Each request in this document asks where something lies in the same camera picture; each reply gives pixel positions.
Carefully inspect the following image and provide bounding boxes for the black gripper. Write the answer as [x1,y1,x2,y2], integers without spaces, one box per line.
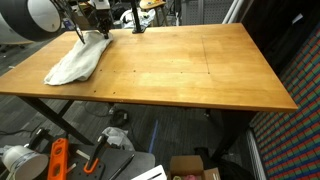
[89,8,114,40]

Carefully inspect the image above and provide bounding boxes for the white woven towel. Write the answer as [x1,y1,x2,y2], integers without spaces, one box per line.
[43,30,114,86]

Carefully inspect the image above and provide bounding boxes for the brown cardboard box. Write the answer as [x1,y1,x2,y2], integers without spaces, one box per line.
[71,11,93,30]

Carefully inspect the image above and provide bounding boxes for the round wooden stool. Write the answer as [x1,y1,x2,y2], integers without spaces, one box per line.
[138,0,168,27]

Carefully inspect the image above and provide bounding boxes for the white crumpled cloth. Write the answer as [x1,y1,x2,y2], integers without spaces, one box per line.
[101,126,136,152]

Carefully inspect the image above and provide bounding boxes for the blue stick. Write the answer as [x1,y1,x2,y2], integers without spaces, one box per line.
[148,119,160,154]

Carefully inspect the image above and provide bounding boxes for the orange black bar clamp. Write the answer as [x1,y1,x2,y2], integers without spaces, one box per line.
[83,133,109,175]

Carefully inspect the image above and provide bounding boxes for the white pipes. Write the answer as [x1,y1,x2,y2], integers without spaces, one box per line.
[221,0,249,24]

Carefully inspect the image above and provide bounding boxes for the dark grey side table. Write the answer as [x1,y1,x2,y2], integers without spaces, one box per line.
[33,143,157,180]

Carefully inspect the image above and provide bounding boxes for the black pen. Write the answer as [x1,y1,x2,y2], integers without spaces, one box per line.
[108,153,136,180]

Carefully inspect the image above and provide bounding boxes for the white paper sheet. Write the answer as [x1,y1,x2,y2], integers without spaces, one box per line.
[130,164,168,180]

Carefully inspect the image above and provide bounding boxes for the white paper cup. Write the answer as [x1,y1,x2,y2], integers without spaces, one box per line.
[1,144,50,180]

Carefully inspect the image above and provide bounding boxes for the open cardboard box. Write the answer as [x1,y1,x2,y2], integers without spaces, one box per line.
[167,154,222,180]

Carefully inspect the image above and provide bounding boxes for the white ribbed strip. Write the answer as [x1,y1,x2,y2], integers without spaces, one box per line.
[246,128,268,180]

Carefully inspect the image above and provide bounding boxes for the multicoloured patterned partition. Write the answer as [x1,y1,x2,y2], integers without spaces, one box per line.
[248,28,320,180]

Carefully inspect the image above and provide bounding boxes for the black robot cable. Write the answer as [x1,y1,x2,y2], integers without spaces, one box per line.
[53,0,87,45]

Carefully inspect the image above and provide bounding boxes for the black camera stand pole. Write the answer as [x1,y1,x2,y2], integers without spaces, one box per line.
[129,0,147,35]

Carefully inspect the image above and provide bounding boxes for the black coiled cable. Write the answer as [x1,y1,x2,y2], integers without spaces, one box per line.
[109,108,129,128]

